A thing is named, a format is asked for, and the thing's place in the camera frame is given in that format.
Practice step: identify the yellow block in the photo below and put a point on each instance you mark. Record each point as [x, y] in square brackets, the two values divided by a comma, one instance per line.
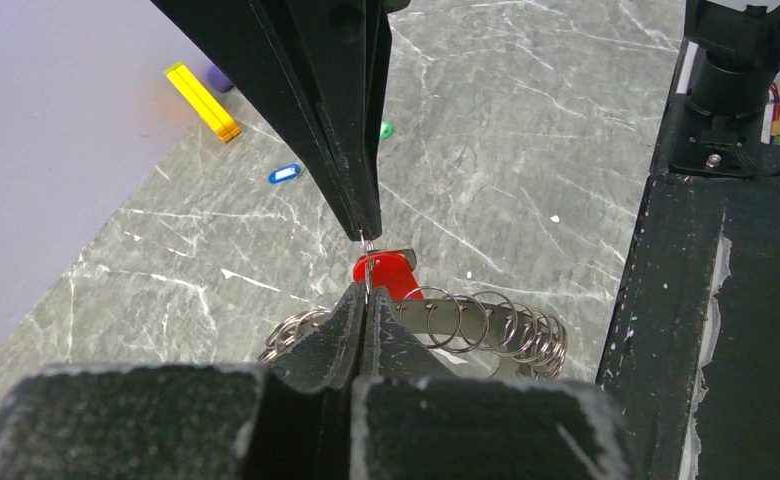
[208, 108]

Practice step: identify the purple cylinder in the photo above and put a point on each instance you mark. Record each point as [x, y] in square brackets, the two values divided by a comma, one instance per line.
[218, 80]

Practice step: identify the metal disc with keyrings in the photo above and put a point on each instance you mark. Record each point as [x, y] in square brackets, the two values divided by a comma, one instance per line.
[485, 328]

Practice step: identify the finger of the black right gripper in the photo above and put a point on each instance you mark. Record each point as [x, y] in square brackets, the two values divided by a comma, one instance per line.
[254, 43]
[345, 48]

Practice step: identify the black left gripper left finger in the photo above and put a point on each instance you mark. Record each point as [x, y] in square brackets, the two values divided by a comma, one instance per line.
[285, 419]

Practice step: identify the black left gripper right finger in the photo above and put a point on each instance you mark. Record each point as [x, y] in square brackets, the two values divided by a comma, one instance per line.
[413, 416]

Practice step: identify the green tag key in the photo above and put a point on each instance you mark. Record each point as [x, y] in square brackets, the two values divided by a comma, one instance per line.
[386, 130]

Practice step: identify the red tag key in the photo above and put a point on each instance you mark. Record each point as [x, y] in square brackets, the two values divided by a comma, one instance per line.
[393, 270]

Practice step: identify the blue tag key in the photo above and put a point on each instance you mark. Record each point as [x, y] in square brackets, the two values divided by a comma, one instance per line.
[285, 173]

